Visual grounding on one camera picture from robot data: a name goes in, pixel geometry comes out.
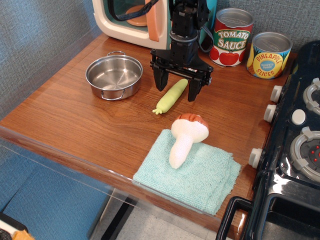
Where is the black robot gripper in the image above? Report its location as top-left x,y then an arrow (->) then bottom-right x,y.
150,40 -> 213,102

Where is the yellow handled metal spoon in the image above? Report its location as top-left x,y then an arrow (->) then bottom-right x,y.
152,78 -> 188,115

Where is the silver metal pot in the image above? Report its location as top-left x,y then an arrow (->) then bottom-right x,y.
85,51 -> 143,101

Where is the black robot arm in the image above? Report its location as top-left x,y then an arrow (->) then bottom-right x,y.
150,0 -> 214,102

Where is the toy mushroom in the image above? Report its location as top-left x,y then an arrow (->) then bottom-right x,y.
169,113 -> 210,169

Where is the toy microwave oven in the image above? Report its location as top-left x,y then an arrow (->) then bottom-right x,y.
92,0 -> 217,50

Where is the orange microwave plate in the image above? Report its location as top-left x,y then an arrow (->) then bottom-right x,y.
126,4 -> 147,27

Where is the tomato sauce can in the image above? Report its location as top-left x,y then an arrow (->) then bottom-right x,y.
209,8 -> 254,67

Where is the pineapple slices can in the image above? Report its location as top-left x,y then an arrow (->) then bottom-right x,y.
246,32 -> 293,80

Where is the light blue folded cloth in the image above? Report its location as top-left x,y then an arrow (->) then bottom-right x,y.
133,129 -> 241,215

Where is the black toy stove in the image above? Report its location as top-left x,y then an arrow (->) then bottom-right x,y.
216,40 -> 320,240

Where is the black tray corner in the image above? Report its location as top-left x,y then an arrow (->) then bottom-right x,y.
0,212 -> 34,240

